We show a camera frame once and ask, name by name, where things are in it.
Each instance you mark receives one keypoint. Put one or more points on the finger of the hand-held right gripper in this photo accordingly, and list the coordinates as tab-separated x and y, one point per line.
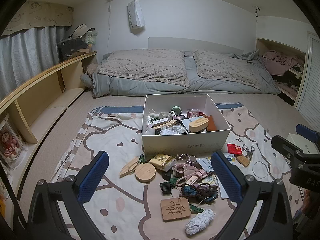
282	143
307	132

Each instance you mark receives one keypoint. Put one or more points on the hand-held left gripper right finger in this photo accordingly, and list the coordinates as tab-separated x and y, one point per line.
226	177

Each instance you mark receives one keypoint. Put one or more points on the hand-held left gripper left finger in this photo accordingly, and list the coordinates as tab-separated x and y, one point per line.
93	177

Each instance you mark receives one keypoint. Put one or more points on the leaf-shaped wooden board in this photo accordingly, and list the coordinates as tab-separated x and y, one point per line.
127	167

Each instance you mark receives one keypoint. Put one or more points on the white speckled cloth bundle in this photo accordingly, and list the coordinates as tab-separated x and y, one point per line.
200	221

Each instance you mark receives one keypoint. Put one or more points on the carved wooden coaster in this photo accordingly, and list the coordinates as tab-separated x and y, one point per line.
175	208

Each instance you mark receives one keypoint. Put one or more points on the white shoe box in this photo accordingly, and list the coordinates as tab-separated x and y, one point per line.
175	145

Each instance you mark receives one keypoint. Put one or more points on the yellow cardboard box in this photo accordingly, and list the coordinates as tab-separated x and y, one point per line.
162	160

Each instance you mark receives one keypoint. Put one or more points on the white card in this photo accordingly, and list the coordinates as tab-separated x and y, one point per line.
223	192

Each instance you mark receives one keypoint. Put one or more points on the round yellow white sticker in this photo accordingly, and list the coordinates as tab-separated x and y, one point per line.
208	180

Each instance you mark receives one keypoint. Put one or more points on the wooden tag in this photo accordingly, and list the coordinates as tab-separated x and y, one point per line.
243	160

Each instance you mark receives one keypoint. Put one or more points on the red packet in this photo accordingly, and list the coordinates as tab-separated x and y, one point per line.
235	148

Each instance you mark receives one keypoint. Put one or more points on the dark crocheted pouch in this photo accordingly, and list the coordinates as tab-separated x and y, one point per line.
200	192

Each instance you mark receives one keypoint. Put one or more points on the metal key clips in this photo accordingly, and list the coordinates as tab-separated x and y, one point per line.
248	150

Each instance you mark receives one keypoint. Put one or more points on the green clip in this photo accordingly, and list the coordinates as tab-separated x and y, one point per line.
175	181
196	208
142	158

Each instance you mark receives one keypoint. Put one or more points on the printed blanket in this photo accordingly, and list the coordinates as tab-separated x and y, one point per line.
112	135

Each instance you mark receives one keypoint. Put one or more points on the metal keyring bunch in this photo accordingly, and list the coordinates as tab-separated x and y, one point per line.
183	157

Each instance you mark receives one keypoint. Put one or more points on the round wooden lid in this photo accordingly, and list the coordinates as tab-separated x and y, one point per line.
145	172

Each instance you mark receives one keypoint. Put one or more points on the white louvre door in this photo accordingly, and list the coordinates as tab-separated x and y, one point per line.
310	80

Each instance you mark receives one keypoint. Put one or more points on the orange leather card holder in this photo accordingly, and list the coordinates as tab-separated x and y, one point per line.
212	123

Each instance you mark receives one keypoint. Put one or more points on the oval wooden box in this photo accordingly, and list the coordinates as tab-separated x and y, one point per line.
198	125

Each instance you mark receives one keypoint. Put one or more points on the black clip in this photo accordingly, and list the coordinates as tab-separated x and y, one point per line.
165	188

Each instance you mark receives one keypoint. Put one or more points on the clear plastic case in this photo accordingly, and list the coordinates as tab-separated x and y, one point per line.
172	130

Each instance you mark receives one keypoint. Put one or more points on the pink box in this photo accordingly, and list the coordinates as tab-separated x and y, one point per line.
193	112

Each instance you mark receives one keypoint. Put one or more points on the pink clothes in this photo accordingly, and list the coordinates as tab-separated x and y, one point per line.
280	61

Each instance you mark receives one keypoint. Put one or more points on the green tape roll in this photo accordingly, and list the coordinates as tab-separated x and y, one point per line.
177	109

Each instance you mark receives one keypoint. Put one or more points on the slim white box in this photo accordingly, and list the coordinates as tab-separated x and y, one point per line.
162	122

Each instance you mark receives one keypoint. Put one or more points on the framed picture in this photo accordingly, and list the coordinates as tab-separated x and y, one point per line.
10	142

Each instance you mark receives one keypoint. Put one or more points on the beige quilted pillow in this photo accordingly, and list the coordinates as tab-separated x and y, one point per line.
225	67
142	67

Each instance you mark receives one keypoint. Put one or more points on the wooden closet niche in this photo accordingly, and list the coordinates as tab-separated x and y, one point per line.
260	45

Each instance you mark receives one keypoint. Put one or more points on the wooden shelf unit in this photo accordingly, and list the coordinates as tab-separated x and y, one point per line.
37	80

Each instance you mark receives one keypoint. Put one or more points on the black bag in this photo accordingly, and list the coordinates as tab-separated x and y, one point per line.
71	48

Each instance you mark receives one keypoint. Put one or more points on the grey curtain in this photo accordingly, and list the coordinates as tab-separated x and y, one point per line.
25	55

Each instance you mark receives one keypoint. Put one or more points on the green white plush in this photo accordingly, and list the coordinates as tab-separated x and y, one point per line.
91	37

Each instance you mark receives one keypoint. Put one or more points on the white visor cap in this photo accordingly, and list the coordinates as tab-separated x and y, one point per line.
81	30

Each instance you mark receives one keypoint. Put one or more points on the white paper bag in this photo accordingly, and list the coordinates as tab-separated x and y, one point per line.
136	13

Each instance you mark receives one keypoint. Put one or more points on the cardboard valance with drawings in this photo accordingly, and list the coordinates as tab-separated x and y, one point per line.
37	15

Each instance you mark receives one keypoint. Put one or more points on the wall hook clip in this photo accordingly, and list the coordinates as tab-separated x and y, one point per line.
257	10

